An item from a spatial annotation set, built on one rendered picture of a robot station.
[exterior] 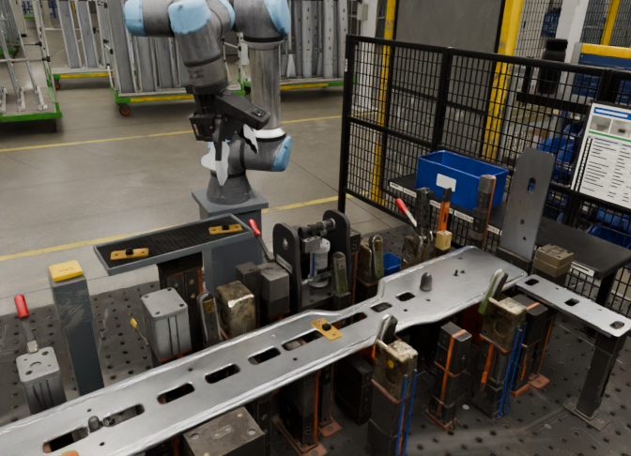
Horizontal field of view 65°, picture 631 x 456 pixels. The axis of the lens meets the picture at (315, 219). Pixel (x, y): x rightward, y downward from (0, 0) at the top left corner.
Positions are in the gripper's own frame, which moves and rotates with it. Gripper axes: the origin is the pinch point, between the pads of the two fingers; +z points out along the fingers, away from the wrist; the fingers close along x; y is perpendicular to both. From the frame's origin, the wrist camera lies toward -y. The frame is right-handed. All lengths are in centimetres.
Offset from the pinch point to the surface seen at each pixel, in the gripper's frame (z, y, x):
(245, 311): 31.5, 1.1, 12.9
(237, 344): 34.4, -0.2, 20.4
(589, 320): 54, -73, -25
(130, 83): 133, 507, -449
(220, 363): 32.9, -0.5, 27.2
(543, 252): 51, -61, -48
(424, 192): 31, -28, -44
